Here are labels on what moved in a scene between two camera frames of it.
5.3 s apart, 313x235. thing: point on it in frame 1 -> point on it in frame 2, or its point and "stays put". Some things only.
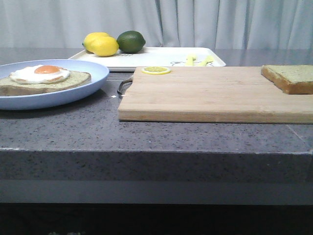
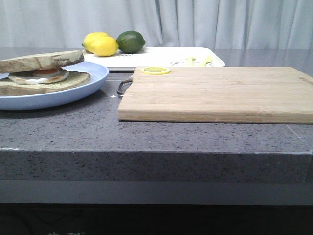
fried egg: [39, 74] stays put
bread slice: [75, 80] stays put
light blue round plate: [99, 76] stays put
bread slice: [292, 79] -> [49, 61]
